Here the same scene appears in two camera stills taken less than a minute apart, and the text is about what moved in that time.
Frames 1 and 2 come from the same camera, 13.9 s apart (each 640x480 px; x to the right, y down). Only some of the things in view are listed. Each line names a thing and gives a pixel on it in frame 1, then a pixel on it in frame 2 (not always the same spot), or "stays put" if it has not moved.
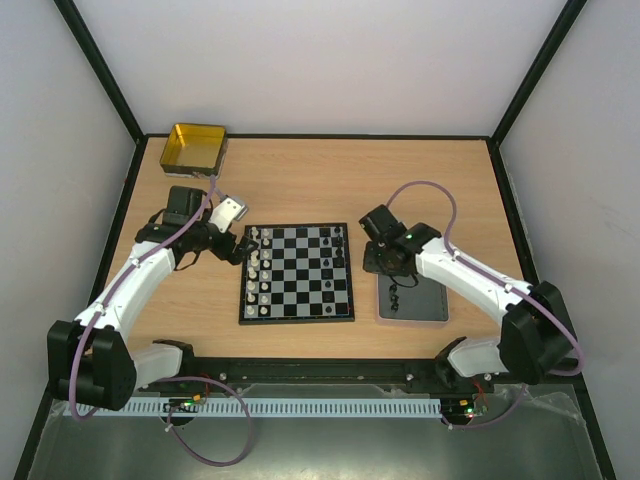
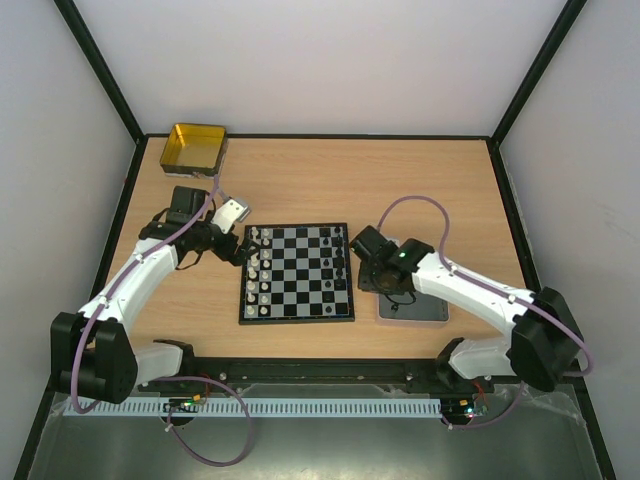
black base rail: x=321 y=376 stays put
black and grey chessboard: x=299 y=272 stays put
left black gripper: x=239 y=254 stays put
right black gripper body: x=386 y=267 -> x=368 y=282
